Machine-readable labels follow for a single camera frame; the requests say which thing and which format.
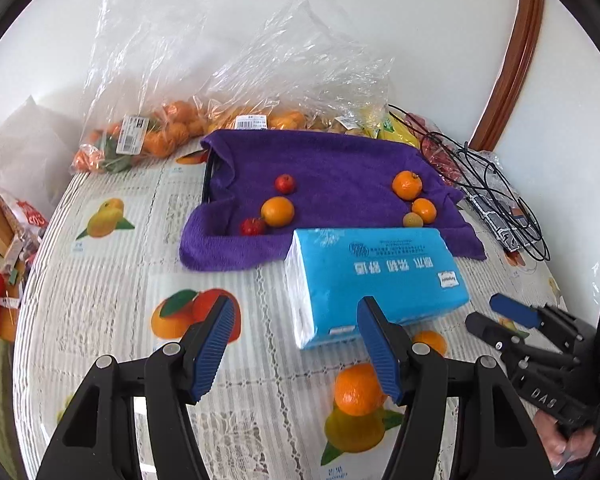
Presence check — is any oval orange kumquat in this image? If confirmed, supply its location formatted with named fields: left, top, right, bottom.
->
left=412, top=330, right=448, bottom=356

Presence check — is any small yellow-green fruit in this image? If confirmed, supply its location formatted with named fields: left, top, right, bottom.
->
left=402, top=212, right=424, bottom=228

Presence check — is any small round orange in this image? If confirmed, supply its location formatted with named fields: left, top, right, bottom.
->
left=411, top=197, right=438, bottom=224

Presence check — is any large stemmed mandarin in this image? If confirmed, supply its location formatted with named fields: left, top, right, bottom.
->
left=391, top=170, right=422, bottom=202

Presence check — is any small red fruit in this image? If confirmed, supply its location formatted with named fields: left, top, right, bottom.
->
left=274, top=174, right=297, bottom=195
left=239, top=217, right=268, bottom=236

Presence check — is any bag of red fruits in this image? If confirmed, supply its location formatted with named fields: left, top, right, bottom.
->
left=404, top=113, right=463, bottom=185

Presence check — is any person's right hand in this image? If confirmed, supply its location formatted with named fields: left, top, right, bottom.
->
left=533, top=411, right=596, bottom=469

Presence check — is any blue tissue pack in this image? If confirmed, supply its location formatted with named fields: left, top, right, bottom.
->
left=284, top=228, right=469, bottom=350

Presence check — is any grey checked packaged cloth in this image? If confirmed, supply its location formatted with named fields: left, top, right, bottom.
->
left=457, top=148, right=550, bottom=261

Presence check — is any fruit print tablecloth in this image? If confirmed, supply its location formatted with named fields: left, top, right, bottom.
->
left=11, top=138, right=569, bottom=480

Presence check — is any yellow snack bag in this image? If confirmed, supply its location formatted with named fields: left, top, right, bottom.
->
left=360, top=106, right=420, bottom=148

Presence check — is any purple towel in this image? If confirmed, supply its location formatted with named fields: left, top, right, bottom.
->
left=180, top=130, right=486, bottom=272

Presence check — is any white plastic bag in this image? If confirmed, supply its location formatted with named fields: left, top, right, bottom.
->
left=0, top=98, right=82, bottom=233

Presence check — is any black tray under towel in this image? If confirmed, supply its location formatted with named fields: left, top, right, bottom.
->
left=201, top=148, right=219, bottom=204

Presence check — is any bag of oranges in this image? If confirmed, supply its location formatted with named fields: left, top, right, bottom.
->
left=204, top=0, right=393, bottom=139

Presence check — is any bag of mandarins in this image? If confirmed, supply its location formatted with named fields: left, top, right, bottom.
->
left=71, top=0, right=214, bottom=174

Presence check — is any black cable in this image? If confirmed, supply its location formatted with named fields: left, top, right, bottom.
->
left=388, top=104, right=552, bottom=262

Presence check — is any brown door frame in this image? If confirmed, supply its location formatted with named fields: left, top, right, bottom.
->
left=469, top=0, right=545, bottom=151

